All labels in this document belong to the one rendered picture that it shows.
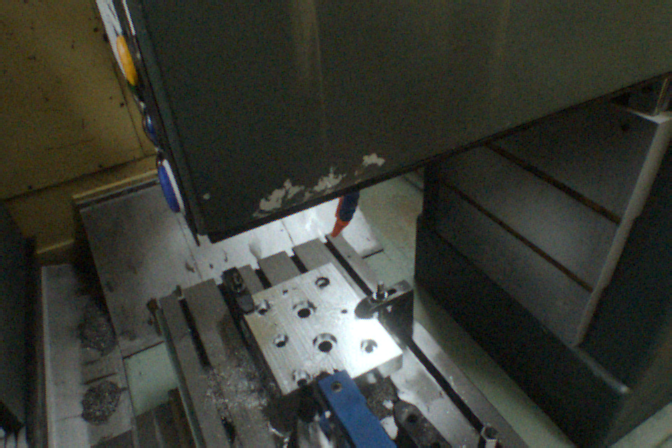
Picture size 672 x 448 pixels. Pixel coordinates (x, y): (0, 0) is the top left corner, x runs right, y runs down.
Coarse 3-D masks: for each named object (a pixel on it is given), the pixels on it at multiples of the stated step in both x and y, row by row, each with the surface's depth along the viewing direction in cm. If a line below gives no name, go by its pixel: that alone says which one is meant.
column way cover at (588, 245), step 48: (624, 96) 71; (528, 144) 87; (576, 144) 78; (624, 144) 70; (480, 192) 105; (528, 192) 92; (576, 192) 81; (624, 192) 72; (480, 240) 113; (528, 240) 96; (576, 240) 85; (624, 240) 80; (528, 288) 103; (576, 288) 90; (576, 336) 95
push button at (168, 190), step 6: (162, 168) 28; (162, 174) 28; (168, 174) 28; (162, 180) 28; (168, 180) 28; (162, 186) 28; (168, 186) 28; (168, 192) 28; (174, 192) 28; (168, 198) 28; (174, 198) 28; (168, 204) 29; (174, 204) 28; (174, 210) 29; (180, 210) 29
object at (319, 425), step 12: (300, 408) 48; (300, 420) 48; (312, 420) 47; (324, 420) 48; (300, 432) 49; (312, 432) 48; (324, 432) 49; (300, 444) 50; (312, 444) 49; (324, 444) 49
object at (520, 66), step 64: (128, 0) 21; (192, 0) 22; (256, 0) 23; (320, 0) 24; (384, 0) 26; (448, 0) 28; (512, 0) 30; (576, 0) 33; (640, 0) 36; (192, 64) 23; (256, 64) 25; (320, 64) 26; (384, 64) 28; (448, 64) 30; (512, 64) 33; (576, 64) 36; (640, 64) 40; (192, 128) 25; (256, 128) 26; (320, 128) 28; (384, 128) 31; (448, 128) 33; (512, 128) 37; (192, 192) 27; (256, 192) 29; (320, 192) 31
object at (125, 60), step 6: (120, 36) 24; (120, 42) 23; (120, 48) 23; (126, 48) 23; (120, 54) 23; (126, 54) 23; (120, 60) 24; (126, 60) 23; (126, 66) 23; (132, 66) 23; (126, 72) 24; (132, 72) 24; (132, 78) 24; (132, 84) 25; (138, 84) 25
